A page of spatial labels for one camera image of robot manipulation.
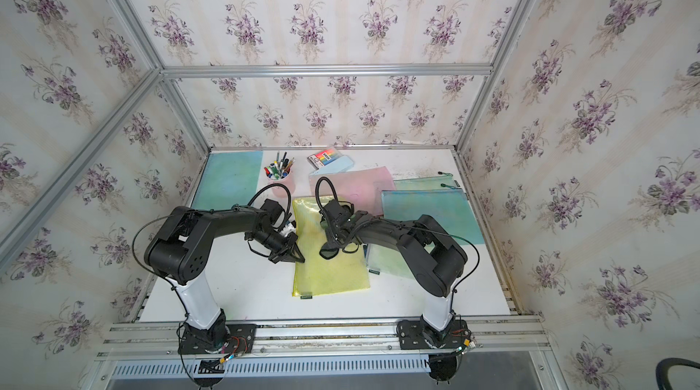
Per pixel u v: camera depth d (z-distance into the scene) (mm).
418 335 730
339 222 710
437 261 472
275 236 829
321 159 1149
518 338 733
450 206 1023
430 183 1084
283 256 816
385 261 879
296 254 858
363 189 1063
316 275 843
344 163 1147
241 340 721
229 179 1090
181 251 492
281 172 980
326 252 882
